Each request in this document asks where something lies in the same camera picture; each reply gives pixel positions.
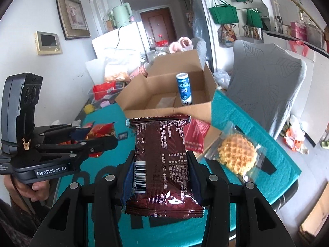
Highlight grey leaf pattern chair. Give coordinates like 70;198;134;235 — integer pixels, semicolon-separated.
226;40;307;139

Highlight red foil snack packet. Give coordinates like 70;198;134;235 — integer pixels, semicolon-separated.
183;118;210;153

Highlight dark maroon snack bar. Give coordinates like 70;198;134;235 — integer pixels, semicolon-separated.
124;115;204;219

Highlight plastic bag of bread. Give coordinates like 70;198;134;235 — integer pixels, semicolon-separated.
104;48;140;82

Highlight blue tablet tube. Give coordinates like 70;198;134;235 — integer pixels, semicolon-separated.
176;72;192;106

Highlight white refrigerator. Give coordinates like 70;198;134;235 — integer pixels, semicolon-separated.
92;22;150;61

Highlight teal bubble mailer mat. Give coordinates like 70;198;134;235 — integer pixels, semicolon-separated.
54;89;302;247

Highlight brown entrance door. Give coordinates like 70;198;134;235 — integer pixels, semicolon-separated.
140;7;177;50

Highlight large green tote bag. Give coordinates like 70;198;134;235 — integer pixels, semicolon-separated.
209;0;239;25

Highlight framed wall picture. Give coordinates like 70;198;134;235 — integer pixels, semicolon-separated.
56;0;91;40

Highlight packaged yellow waffle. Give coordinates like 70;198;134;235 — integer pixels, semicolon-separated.
205;122;266;183

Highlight yellow ball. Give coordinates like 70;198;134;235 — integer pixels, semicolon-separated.
84;104;95;115

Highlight pink slippers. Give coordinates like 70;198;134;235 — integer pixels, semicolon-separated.
167;37;193;54

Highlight small red gold candy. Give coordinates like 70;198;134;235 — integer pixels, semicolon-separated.
59;122;115;145

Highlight mint green kettle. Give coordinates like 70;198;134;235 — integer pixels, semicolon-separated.
113;3;133;28

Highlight person's left hand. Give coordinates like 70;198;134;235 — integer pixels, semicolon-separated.
4;175;50;201

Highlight red cola bottle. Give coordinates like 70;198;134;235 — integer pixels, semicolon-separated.
156;40;169;47

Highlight brown cardboard box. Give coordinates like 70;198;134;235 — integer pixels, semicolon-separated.
114;49;223;160

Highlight gold intercom wall panel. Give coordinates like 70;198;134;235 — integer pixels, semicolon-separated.
34;31;62;55

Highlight pink patterned paper cup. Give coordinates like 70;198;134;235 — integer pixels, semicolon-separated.
129;63;151;81

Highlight pink gift box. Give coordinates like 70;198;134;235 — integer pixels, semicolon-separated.
291;22;307;41

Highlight colourful patterned hanging bag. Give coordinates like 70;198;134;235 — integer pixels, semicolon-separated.
218;24;237;47

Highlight red bag in bin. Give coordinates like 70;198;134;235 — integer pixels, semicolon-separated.
92;82;115;101

